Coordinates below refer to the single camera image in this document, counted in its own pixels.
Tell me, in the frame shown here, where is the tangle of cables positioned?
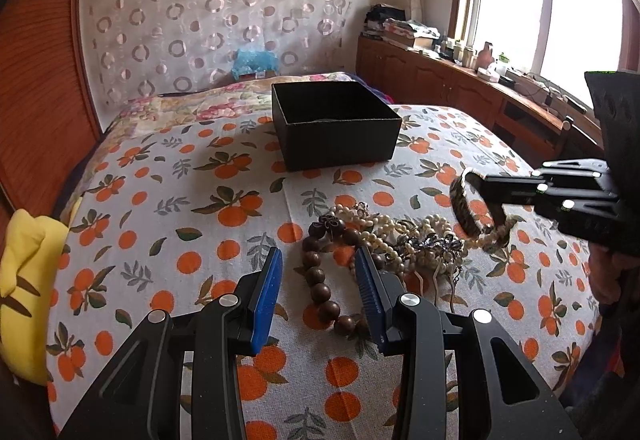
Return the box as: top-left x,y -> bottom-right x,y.
507,69 -> 591,115

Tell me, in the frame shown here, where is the brown wooden bead bracelet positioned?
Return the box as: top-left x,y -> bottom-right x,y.
301,215 -> 388,338

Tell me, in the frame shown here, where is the brown ceramic bottle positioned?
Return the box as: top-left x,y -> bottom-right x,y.
477,41 -> 497,71

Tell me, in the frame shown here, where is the wooden cabinet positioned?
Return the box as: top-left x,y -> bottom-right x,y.
356,36 -> 601,166

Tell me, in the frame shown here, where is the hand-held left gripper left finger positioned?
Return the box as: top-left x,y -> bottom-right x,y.
59,247 -> 284,440

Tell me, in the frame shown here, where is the black cardboard box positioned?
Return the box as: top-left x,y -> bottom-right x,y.
271,81 -> 403,172

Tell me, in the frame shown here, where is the dark metal pendant necklace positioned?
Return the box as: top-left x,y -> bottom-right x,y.
395,220 -> 466,316

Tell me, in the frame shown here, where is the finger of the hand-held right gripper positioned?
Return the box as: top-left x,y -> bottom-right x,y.
542,159 -> 608,177
467,172 -> 621,241

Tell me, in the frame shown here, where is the white pearl necklace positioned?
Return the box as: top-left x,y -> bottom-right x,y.
332,204 -> 471,273

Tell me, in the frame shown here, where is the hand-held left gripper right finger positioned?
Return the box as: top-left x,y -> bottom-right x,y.
350,245 -> 581,440

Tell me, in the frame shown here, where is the orange fruit print bedsheet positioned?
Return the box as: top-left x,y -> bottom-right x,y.
45,105 -> 606,440

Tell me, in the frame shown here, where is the stack of clothes and books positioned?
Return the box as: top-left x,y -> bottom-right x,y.
362,5 -> 441,49

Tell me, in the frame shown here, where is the blue plastic bag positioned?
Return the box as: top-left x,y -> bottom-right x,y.
231,49 -> 278,76

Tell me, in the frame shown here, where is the floral quilt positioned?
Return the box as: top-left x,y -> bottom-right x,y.
107,72 -> 396,131

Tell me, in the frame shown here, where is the sheer circle pattern curtain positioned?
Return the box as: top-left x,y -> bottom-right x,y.
82,0 -> 358,113

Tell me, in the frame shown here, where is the person's right hand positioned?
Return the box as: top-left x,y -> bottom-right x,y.
587,240 -> 626,306

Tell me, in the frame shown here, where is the braided bracelet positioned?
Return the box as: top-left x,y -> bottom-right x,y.
450,168 -> 521,252

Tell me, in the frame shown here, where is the yellow plush toy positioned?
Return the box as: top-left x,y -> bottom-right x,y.
0,209 -> 71,386

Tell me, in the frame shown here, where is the row of small bottles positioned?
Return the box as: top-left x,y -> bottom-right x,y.
440,37 -> 478,70

